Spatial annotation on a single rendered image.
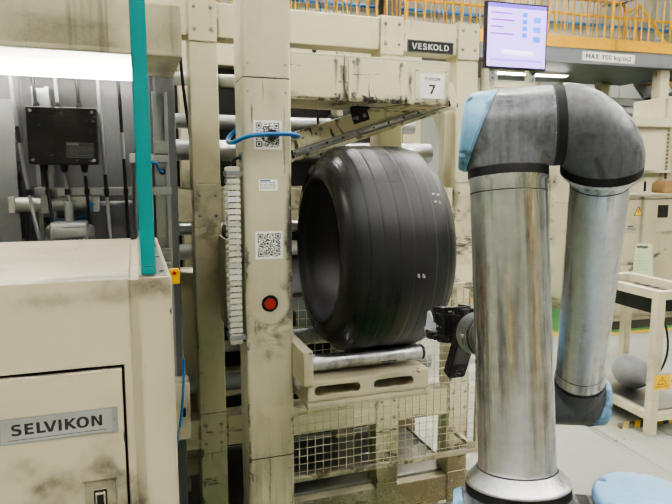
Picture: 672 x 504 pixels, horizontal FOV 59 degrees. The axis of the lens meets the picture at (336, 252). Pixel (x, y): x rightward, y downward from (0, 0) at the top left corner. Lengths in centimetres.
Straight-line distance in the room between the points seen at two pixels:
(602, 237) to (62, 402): 81
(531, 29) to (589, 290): 478
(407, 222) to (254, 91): 52
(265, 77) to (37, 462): 106
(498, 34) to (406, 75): 354
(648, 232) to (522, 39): 209
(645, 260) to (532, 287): 525
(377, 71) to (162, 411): 138
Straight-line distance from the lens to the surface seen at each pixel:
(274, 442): 174
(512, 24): 562
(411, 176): 157
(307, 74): 190
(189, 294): 235
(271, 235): 159
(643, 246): 606
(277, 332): 164
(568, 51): 879
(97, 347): 86
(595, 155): 90
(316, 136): 203
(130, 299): 85
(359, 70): 196
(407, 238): 149
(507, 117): 87
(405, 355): 170
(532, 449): 90
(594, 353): 113
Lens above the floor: 140
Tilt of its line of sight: 7 degrees down
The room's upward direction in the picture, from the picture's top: straight up
